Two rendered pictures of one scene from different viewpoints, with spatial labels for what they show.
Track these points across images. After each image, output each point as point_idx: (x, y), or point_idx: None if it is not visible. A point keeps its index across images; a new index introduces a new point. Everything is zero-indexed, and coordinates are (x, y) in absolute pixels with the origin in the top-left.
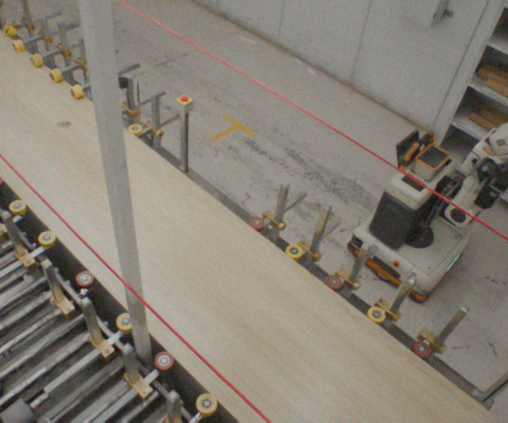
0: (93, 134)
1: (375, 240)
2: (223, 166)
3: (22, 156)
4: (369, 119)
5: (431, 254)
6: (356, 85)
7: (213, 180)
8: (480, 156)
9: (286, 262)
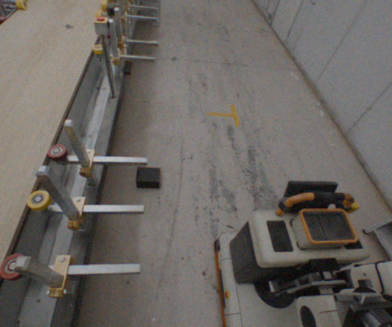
0: (72, 38)
1: (228, 256)
2: (197, 131)
3: (21, 28)
4: (338, 166)
5: (271, 318)
6: (349, 138)
7: (182, 135)
8: (385, 286)
9: (16, 202)
